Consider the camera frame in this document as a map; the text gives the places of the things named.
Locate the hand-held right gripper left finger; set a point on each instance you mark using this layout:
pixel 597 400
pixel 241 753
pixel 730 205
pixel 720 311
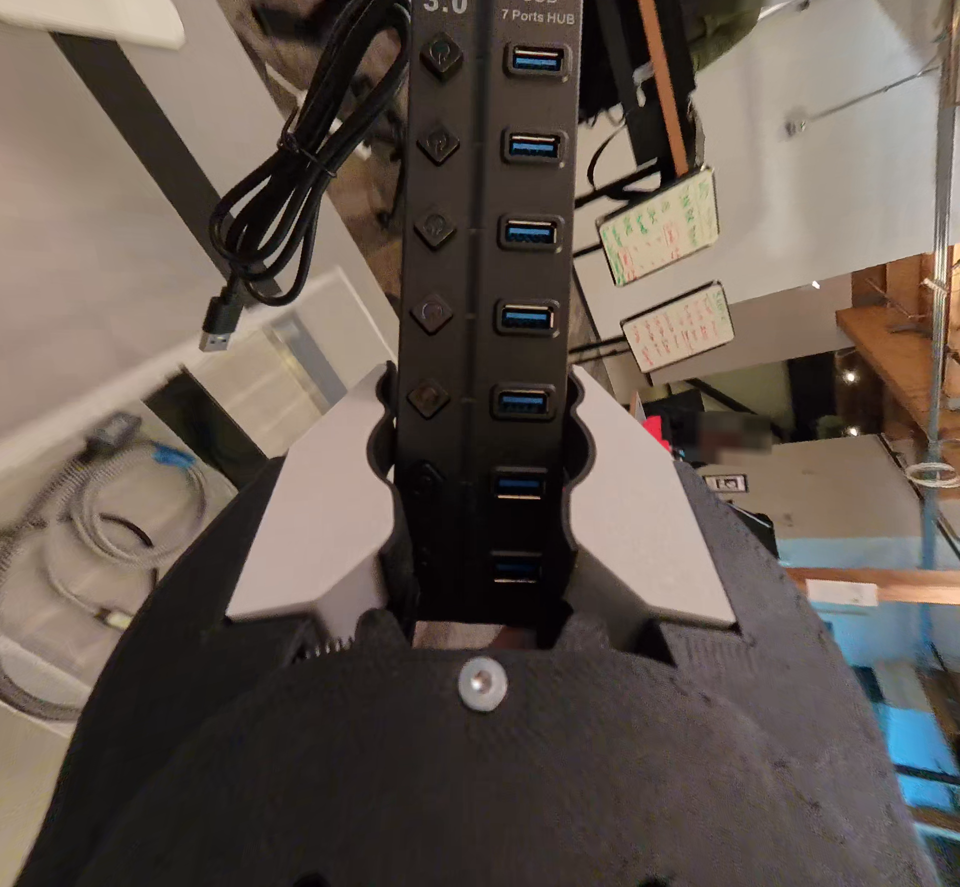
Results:
pixel 315 527

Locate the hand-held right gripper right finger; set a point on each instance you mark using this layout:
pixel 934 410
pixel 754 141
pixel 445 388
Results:
pixel 645 527

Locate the black seven-port USB hub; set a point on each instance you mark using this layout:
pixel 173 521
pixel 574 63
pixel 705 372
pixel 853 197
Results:
pixel 480 264

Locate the whiteboard with red writing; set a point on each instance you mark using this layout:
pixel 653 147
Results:
pixel 679 328

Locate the wooden beam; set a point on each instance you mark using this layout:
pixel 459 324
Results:
pixel 915 587

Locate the whiteboard with green writing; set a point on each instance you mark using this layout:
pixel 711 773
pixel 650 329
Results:
pixel 660 227

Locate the metal conduit pole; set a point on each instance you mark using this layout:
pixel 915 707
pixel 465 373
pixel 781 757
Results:
pixel 943 227

